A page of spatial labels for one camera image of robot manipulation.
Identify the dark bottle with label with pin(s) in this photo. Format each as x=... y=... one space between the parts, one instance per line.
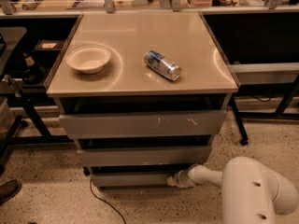
x=33 y=74

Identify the black table frame leg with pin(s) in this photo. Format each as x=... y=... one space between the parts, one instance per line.
x=244 y=137

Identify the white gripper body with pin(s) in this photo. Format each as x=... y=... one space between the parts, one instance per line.
x=181 y=180

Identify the dark shoe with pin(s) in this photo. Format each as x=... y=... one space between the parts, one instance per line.
x=9 y=190

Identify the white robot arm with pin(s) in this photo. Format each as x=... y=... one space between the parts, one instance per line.
x=251 y=193

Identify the grey drawer cabinet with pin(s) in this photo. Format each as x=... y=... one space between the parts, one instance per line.
x=183 y=38

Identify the crushed silver blue can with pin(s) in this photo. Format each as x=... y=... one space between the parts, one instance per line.
x=161 y=65

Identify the grey drawer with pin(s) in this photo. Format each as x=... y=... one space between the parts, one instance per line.
x=144 y=151
x=130 y=179
x=142 y=116

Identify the grey top drawer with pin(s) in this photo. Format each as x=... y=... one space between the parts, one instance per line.
x=142 y=116

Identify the grey bottom drawer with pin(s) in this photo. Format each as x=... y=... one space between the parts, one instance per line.
x=130 y=179

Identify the white paper bowl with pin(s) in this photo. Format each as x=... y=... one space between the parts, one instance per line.
x=89 y=59

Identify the black left desk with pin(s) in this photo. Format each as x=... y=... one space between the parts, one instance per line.
x=11 y=89

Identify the grey middle drawer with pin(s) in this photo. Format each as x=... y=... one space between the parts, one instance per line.
x=144 y=151

